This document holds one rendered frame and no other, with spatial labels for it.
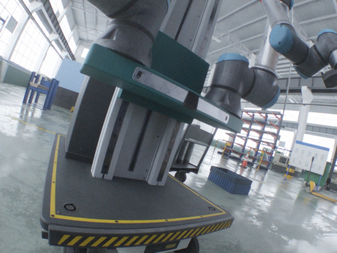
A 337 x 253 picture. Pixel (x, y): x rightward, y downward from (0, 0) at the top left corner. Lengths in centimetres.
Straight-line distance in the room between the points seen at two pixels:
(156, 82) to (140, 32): 14
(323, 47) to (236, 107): 41
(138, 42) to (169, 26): 40
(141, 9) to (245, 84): 51
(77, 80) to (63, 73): 70
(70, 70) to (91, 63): 741
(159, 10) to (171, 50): 22
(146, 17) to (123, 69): 17
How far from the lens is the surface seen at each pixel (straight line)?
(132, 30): 48
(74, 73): 778
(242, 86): 77
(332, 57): 63
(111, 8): 49
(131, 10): 50
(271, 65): 90
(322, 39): 69
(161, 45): 69
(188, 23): 92
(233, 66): 76
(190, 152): 200
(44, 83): 626
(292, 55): 63
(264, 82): 84
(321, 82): 1192
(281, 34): 60
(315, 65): 69
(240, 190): 263
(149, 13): 52
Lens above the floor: 59
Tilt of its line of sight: 1 degrees up
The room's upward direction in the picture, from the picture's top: 18 degrees clockwise
